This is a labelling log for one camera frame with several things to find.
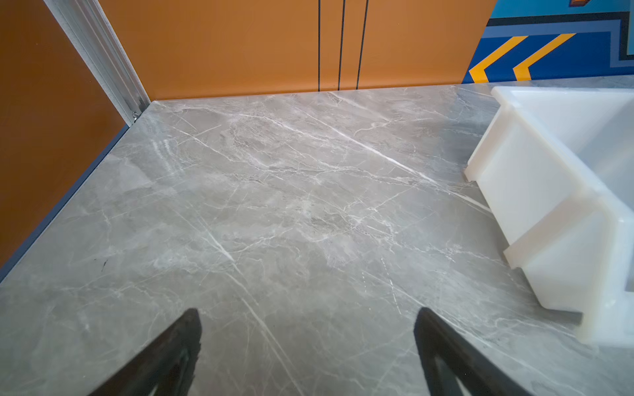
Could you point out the aluminium corner post left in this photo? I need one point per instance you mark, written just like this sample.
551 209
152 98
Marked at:
92 35

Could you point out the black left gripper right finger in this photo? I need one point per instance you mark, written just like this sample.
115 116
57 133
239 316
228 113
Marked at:
452 366

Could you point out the white plastic bin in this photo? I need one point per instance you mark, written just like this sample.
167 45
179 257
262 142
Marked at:
555 166

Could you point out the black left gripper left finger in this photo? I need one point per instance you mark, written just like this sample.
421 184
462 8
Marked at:
165 367

